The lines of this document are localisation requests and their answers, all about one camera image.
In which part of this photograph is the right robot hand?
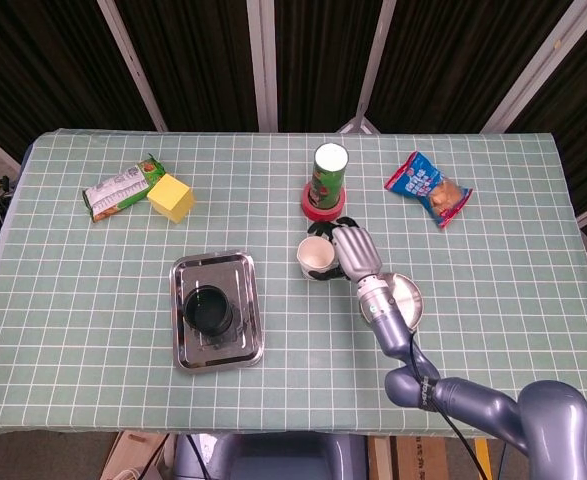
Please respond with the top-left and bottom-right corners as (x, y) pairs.
(306, 215), (384, 287)

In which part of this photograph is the round steel plate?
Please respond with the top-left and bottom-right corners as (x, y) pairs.
(358, 272), (425, 336)

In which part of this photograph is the black cup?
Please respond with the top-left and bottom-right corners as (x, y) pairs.
(181, 283), (244, 337)

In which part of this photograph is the green checked tablecloth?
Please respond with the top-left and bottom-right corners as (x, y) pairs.
(0, 128), (587, 441)

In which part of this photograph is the open cardboard box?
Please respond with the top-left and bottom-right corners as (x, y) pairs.
(100, 430), (172, 480)

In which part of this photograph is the red tape roll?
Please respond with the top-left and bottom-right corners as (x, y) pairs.
(300, 181), (347, 224)

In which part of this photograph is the green chips can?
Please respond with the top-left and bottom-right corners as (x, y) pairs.
(308, 142), (350, 210)

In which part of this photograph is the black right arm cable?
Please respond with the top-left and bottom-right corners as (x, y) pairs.
(406, 329), (489, 480)

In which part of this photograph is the yellow foam cube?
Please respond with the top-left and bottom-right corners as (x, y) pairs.
(146, 173), (196, 224)

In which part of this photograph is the rectangular steel tray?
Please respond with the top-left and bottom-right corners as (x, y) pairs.
(169, 250), (266, 372)

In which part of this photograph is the brown printed cardboard box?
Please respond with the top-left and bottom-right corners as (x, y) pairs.
(390, 436), (449, 480)

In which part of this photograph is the blue snack bag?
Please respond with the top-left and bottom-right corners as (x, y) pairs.
(383, 150), (474, 231)

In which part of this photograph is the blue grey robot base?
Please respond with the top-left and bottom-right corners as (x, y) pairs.
(172, 432), (369, 480)

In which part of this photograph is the green white snack packet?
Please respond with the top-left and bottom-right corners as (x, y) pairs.
(81, 153), (167, 224)

